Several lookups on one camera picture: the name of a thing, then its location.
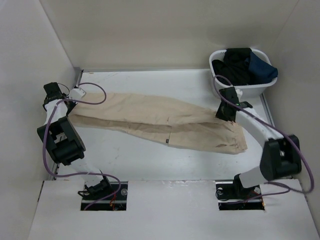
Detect beige trousers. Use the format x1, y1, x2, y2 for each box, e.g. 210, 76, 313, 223
69, 93, 248, 154

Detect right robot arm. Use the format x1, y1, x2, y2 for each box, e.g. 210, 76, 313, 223
216, 87, 302, 199

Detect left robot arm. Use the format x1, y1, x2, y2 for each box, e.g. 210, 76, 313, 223
37, 82, 114, 201

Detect black trousers in basket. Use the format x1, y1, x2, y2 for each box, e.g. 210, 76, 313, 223
211, 48, 252, 86

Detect navy trousers in basket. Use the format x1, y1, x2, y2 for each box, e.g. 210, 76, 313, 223
245, 51, 278, 85

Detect white laundry basket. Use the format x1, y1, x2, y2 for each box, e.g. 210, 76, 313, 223
209, 48, 277, 99

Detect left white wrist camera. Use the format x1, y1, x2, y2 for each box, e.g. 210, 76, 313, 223
68, 87, 86, 101

